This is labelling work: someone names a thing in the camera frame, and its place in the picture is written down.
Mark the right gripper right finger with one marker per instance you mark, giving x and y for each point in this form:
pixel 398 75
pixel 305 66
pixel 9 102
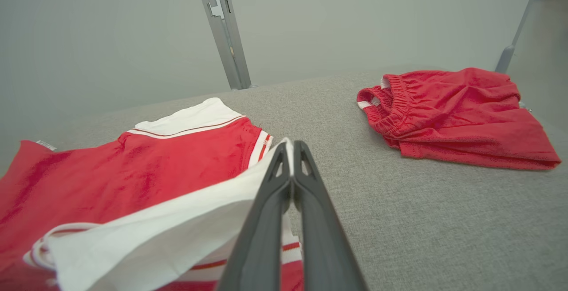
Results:
pixel 324 246

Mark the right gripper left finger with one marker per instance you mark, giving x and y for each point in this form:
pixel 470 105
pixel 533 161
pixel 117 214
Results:
pixel 262 237

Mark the red and white jersey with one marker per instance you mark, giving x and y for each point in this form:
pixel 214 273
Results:
pixel 133 180

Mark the red shorts number 23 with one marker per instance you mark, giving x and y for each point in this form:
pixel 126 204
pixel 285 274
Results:
pixel 466 118

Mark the grey fabric sofa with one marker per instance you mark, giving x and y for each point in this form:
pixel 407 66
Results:
pixel 421 229

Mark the grey metal partition post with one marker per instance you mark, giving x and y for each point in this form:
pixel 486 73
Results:
pixel 224 29

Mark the slim grey metal post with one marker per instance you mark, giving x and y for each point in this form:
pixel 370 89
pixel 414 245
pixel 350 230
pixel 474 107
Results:
pixel 517 29

